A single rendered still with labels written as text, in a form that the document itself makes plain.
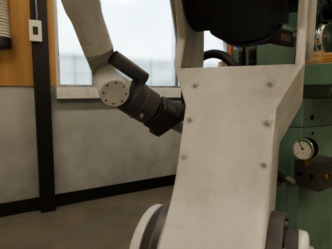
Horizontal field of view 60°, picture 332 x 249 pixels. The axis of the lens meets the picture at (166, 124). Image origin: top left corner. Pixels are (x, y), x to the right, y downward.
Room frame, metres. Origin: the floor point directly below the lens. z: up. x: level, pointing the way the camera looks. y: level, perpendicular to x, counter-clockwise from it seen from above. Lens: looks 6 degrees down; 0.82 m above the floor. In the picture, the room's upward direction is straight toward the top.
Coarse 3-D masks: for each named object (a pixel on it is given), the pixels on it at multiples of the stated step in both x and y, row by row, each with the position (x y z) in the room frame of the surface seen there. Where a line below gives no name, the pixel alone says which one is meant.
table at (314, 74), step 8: (312, 64) 0.85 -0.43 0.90; (320, 64) 0.83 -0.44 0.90; (328, 64) 0.81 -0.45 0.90; (304, 72) 0.87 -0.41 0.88; (312, 72) 0.85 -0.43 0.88; (320, 72) 0.83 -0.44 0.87; (328, 72) 0.81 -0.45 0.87; (304, 80) 0.87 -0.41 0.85; (312, 80) 0.85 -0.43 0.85; (320, 80) 0.83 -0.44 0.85; (328, 80) 0.81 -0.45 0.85
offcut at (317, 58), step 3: (315, 51) 0.86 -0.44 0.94; (318, 51) 0.85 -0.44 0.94; (321, 51) 0.86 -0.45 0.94; (315, 54) 0.86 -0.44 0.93; (318, 54) 0.85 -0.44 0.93; (321, 54) 0.86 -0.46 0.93; (312, 57) 0.86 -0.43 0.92; (315, 57) 0.86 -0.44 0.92; (318, 57) 0.85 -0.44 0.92; (321, 57) 0.86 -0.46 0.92; (309, 60) 0.87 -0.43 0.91; (312, 60) 0.86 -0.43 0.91; (315, 60) 0.86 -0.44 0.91; (318, 60) 0.85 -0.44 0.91; (321, 60) 0.86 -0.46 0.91; (306, 63) 0.87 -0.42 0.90; (309, 63) 0.87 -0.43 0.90; (312, 63) 0.86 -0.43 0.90; (315, 63) 0.86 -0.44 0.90; (318, 63) 0.85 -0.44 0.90
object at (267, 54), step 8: (256, 48) 0.89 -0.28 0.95; (264, 48) 0.87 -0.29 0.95; (272, 48) 0.87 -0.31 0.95; (280, 48) 0.89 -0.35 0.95; (288, 48) 0.91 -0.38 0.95; (248, 56) 0.92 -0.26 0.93; (256, 56) 0.89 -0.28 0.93; (264, 56) 0.87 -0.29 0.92; (272, 56) 0.87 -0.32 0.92; (280, 56) 0.89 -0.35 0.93; (288, 56) 0.91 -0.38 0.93; (248, 64) 0.92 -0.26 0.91; (256, 64) 0.89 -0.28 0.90; (264, 64) 0.87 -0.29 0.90; (272, 64) 0.87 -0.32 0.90; (280, 64) 0.89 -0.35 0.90
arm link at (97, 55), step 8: (88, 48) 0.60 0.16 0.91; (96, 48) 0.60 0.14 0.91; (104, 48) 0.61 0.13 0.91; (112, 48) 0.63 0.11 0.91; (88, 56) 0.61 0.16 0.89; (96, 56) 0.61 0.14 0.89; (104, 56) 0.68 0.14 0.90; (88, 64) 0.68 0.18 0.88; (96, 64) 0.68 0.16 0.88; (104, 64) 0.69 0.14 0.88
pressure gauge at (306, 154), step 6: (300, 138) 0.80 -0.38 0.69; (306, 138) 0.79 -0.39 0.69; (294, 144) 0.82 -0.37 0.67; (306, 144) 0.79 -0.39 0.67; (312, 144) 0.77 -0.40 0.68; (294, 150) 0.82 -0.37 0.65; (300, 150) 0.80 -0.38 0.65; (306, 150) 0.79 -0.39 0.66; (312, 150) 0.77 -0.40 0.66; (300, 156) 0.80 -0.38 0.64; (306, 156) 0.79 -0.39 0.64; (312, 156) 0.78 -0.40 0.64; (306, 162) 0.81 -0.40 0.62
